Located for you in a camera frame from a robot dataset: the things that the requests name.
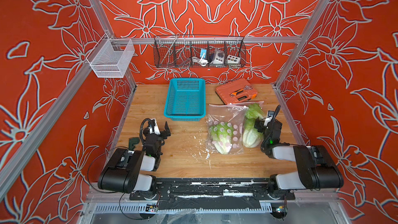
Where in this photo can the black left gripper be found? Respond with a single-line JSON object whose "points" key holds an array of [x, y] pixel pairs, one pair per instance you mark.
{"points": [[166, 133]]}

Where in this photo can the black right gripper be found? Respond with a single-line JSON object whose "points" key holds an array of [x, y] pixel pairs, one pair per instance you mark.
{"points": [[261, 126]]}

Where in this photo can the green chinese cabbage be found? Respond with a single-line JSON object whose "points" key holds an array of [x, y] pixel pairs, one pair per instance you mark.
{"points": [[223, 137], [252, 127]]}

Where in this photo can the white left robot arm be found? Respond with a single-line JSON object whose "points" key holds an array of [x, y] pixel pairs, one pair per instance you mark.
{"points": [[122, 173]]}

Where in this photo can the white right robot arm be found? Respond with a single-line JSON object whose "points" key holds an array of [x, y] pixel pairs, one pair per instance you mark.
{"points": [[315, 168]]}

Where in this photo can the teal plastic basket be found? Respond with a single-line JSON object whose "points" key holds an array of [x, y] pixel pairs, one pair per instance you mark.
{"points": [[186, 99]]}

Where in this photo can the orange plastic tool case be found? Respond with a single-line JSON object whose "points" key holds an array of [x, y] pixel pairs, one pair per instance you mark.
{"points": [[225, 90]]}

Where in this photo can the orange black adjustable wrench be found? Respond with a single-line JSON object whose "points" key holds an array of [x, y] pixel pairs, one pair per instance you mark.
{"points": [[235, 93]]}

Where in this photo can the white socket cube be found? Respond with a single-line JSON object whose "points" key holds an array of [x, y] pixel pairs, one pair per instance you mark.
{"points": [[233, 60]]}

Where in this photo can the white power adapter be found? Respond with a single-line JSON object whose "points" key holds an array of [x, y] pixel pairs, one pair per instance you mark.
{"points": [[218, 57]]}

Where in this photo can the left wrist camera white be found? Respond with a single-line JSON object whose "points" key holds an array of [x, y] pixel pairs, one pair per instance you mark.
{"points": [[153, 127]]}

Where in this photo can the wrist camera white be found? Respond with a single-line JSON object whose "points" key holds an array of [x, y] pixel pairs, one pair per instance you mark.
{"points": [[269, 117], [153, 127]]}

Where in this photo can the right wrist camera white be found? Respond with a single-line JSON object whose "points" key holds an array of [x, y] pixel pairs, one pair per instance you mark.
{"points": [[269, 117]]}

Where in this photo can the dark green handle tool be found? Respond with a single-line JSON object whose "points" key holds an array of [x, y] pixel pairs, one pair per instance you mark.
{"points": [[133, 142]]}

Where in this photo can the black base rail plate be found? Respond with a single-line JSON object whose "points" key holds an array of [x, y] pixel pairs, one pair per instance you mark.
{"points": [[213, 194]]}

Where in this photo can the black wire wall basket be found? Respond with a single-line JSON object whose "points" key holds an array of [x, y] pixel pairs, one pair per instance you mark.
{"points": [[187, 50]]}

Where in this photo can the blue white charger with cable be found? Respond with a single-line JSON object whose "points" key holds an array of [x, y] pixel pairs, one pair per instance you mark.
{"points": [[201, 60]]}

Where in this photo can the clear acrylic wall box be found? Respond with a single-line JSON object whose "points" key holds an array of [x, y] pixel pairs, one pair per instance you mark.
{"points": [[107, 62]]}

